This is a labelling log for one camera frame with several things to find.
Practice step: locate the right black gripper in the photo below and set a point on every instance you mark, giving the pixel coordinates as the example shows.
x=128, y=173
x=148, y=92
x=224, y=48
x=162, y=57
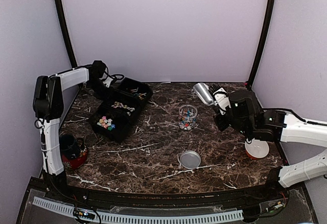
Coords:
x=221, y=125

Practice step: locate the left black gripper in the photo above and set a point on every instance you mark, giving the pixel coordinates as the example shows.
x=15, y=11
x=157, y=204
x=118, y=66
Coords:
x=107, y=95

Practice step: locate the black bin with lollipops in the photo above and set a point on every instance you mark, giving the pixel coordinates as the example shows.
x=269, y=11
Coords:
x=128, y=83

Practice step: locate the black bin with flower candies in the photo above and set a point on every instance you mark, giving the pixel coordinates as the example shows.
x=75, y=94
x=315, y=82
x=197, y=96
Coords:
x=122, y=126

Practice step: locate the silver metal scoop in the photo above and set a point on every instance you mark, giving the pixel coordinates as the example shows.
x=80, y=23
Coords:
x=202, y=91

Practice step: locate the clear plastic jar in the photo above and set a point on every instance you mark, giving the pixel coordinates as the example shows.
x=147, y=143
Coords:
x=187, y=117

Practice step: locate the silver jar lid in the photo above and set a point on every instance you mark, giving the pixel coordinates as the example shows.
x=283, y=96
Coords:
x=190, y=159

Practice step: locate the black bin with small candies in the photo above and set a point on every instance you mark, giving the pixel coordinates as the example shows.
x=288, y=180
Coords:
x=120, y=97

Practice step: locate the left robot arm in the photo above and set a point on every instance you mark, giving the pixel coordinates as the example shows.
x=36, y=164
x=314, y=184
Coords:
x=48, y=106

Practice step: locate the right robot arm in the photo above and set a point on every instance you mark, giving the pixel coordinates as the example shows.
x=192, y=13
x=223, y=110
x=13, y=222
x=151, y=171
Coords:
x=275, y=125

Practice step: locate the pile of small candies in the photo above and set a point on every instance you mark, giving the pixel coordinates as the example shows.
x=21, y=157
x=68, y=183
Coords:
x=127, y=108

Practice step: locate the pile of flower candies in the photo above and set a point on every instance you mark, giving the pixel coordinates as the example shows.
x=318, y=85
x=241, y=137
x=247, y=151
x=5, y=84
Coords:
x=106, y=123

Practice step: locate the orange and white bowl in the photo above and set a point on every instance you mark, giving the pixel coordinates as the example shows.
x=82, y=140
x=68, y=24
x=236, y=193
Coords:
x=257, y=150

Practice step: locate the pile of lollipops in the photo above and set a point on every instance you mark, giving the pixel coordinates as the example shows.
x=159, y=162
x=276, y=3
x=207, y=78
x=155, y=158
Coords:
x=137, y=93

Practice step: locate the dark blue mug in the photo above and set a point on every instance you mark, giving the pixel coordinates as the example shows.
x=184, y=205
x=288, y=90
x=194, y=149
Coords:
x=70, y=146

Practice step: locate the red floral saucer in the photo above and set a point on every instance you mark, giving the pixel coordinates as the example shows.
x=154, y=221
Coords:
x=73, y=164

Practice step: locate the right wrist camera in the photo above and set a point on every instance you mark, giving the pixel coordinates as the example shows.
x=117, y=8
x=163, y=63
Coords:
x=240, y=98

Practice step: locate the black front rail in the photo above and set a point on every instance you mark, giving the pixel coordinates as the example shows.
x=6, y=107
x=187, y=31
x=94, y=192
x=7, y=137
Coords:
x=97, y=199

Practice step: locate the left black frame post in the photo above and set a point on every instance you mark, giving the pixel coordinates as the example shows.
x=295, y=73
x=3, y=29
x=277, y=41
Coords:
x=65, y=33

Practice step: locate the black frame post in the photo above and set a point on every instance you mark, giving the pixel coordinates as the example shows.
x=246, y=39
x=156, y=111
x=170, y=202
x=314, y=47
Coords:
x=65, y=33
x=261, y=44

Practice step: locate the white slotted cable duct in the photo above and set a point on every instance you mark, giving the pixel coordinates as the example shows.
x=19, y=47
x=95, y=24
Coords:
x=86, y=215

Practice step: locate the right black frame post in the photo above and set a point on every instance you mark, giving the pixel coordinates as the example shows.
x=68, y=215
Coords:
x=261, y=44

